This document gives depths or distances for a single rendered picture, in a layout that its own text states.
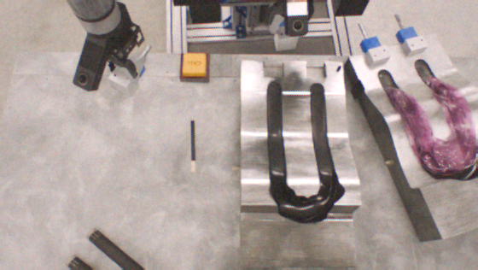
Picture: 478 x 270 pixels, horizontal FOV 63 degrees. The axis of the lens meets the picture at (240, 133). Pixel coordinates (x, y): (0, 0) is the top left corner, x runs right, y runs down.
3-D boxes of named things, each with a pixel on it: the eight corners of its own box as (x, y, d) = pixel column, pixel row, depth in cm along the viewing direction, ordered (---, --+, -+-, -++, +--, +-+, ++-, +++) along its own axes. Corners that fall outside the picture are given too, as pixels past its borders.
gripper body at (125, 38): (146, 42, 86) (133, 7, 74) (125, 73, 83) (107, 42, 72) (117, 26, 87) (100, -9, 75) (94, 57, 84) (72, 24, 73)
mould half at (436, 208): (343, 66, 111) (354, 45, 100) (426, 44, 114) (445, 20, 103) (419, 242, 96) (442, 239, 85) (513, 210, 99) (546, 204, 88)
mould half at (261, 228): (240, 76, 109) (241, 50, 96) (333, 77, 110) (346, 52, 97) (239, 267, 93) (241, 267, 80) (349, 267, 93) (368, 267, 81)
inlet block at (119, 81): (143, 47, 100) (138, 35, 95) (160, 55, 99) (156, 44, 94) (113, 88, 96) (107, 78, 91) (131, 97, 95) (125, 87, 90)
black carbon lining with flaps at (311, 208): (264, 85, 101) (267, 67, 92) (326, 86, 101) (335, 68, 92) (266, 224, 89) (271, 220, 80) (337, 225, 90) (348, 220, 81)
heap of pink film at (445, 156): (378, 90, 102) (389, 76, 95) (440, 73, 104) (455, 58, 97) (421, 184, 94) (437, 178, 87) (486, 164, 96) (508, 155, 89)
